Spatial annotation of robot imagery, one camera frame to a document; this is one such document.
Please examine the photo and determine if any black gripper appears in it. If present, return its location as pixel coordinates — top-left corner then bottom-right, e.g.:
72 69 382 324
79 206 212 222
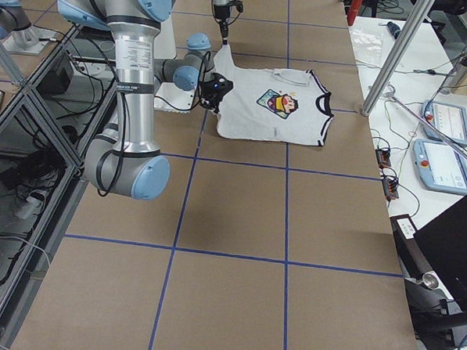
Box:
211 0 242 45
200 74 234 114

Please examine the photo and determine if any red fire extinguisher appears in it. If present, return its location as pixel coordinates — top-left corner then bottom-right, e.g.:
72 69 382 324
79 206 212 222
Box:
347 0 363 26

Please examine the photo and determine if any lower teach pendant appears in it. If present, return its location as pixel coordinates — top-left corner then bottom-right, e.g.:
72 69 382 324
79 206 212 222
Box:
412 139 467 196

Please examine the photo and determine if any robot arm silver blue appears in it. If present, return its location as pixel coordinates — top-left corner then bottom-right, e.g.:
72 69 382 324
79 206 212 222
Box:
210 0 244 46
57 0 233 200

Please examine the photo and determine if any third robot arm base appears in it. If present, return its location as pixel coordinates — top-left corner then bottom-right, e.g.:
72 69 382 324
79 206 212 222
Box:
0 0 57 56

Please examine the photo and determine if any aluminium frame post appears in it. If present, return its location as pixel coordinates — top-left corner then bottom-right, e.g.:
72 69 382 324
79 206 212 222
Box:
361 0 436 117

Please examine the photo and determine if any upper teach pendant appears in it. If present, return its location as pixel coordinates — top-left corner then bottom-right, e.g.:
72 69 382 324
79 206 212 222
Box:
421 99 467 146

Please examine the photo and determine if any teach pendant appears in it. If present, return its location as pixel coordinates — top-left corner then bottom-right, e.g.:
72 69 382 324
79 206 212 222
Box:
421 99 467 146
412 139 467 196

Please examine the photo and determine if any clear plastic sheet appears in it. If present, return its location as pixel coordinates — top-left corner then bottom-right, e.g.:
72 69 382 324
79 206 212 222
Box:
349 27 383 67

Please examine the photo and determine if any black monitor stand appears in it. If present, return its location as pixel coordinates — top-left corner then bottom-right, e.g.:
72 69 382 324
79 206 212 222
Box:
390 215 467 350

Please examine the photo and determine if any black laptop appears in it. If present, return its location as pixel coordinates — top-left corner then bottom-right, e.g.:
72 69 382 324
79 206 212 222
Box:
415 195 467 311

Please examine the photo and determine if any grey t-shirt with cartoon print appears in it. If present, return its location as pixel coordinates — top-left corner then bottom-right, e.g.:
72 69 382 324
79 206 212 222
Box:
214 45 334 146

